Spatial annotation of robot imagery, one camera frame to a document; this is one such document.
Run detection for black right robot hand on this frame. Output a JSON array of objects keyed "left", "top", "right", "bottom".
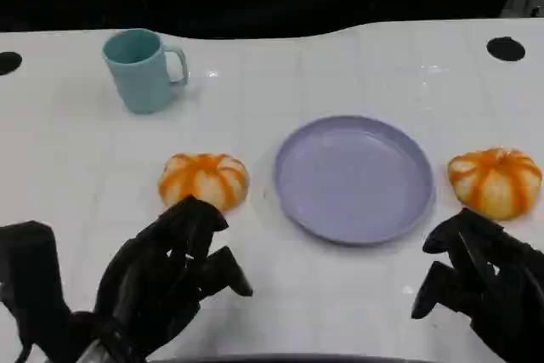
[{"left": 411, "top": 207, "right": 544, "bottom": 363}]

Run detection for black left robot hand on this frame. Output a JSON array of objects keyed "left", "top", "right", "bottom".
[{"left": 91, "top": 195, "right": 254, "bottom": 363}]

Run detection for orange and white bread roll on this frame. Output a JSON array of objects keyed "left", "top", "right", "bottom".
[
  {"left": 447, "top": 147, "right": 543, "bottom": 223},
  {"left": 157, "top": 152, "right": 251, "bottom": 213}
]

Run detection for lilac plate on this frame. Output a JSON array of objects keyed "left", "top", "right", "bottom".
[{"left": 271, "top": 115, "right": 437, "bottom": 247}]

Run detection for pale green mug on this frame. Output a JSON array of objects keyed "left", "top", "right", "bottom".
[{"left": 100, "top": 28, "right": 190, "bottom": 116}]

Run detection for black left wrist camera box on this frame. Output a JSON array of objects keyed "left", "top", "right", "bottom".
[{"left": 0, "top": 220, "right": 76, "bottom": 363}]

